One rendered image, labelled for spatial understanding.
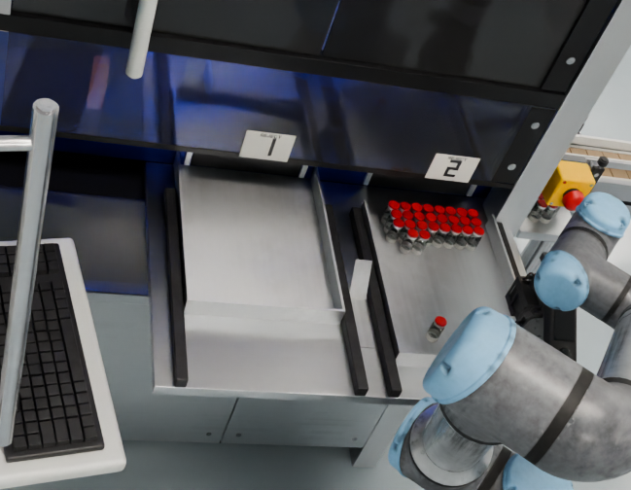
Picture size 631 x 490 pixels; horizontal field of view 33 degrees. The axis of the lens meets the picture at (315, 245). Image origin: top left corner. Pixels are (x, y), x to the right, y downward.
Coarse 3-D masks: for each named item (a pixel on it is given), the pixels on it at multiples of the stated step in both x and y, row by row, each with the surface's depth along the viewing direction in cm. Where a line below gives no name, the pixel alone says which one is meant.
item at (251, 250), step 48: (192, 192) 184; (240, 192) 188; (288, 192) 191; (192, 240) 177; (240, 240) 180; (288, 240) 183; (192, 288) 170; (240, 288) 173; (288, 288) 176; (336, 288) 175
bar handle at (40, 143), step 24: (48, 120) 101; (0, 144) 102; (24, 144) 103; (48, 144) 103; (48, 168) 106; (24, 192) 108; (24, 216) 110; (24, 240) 113; (24, 264) 116; (24, 288) 118; (24, 312) 122; (24, 336) 126; (0, 384) 133; (0, 408) 136; (0, 432) 139
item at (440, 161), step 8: (440, 160) 185; (448, 160) 185; (464, 160) 186; (472, 160) 186; (432, 168) 186; (440, 168) 187; (464, 168) 187; (472, 168) 188; (432, 176) 188; (440, 176) 188; (456, 176) 189; (464, 176) 189
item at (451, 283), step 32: (384, 256) 187; (416, 256) 190; (448, 256) 192; (480, 256) 194; (384, 288) 177; (416, 288) 184; (448, 288) 186; (480, 288) 189; (416, 320) 179; (448, 320) 181; (416, 352) 170
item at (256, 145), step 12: (252, 132) 174; (264, 132) 175; (252, 144) 176; (264, 144) 177; (276, 144) 177; (288, 144) 177; (240, 156) 178; (252, 156) 178; (264, 156) 179; (276, 156) 179; (288, 156) 179
